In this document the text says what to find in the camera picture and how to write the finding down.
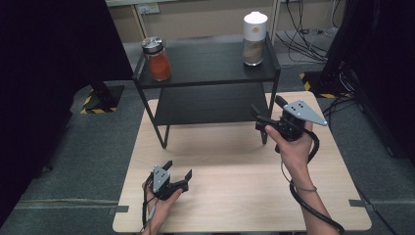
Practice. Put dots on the black curtain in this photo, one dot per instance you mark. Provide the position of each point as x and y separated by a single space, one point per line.
49 65

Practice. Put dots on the thin wrist band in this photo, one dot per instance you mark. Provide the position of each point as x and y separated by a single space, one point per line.
306 189

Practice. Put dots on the white wall socket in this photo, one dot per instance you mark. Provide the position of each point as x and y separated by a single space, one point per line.
148 8

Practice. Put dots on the grey floor tape strip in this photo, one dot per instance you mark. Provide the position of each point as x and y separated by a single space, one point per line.
360 203
119 209

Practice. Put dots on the stand base with striped tape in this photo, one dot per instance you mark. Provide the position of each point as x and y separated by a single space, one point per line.
314 83
102 99

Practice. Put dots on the dark equipment frame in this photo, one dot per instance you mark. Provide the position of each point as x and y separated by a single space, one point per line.
381 65

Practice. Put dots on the white-lidded jar of brown powder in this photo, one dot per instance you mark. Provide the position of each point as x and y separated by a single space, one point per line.
254 29

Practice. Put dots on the black two-tier metal rack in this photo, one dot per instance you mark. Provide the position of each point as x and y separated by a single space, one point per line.
208 62

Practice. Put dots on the person's right hand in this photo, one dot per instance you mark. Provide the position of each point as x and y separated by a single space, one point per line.
295 151

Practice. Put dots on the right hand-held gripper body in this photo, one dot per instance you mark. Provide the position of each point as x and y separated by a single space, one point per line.
290 125

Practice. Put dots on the person's left hand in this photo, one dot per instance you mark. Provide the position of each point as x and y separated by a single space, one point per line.
158 209

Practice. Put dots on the glass jar of red powder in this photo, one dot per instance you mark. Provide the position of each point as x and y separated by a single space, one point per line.
159 65

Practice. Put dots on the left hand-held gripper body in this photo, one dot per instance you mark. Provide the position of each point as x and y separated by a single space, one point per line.
162 182

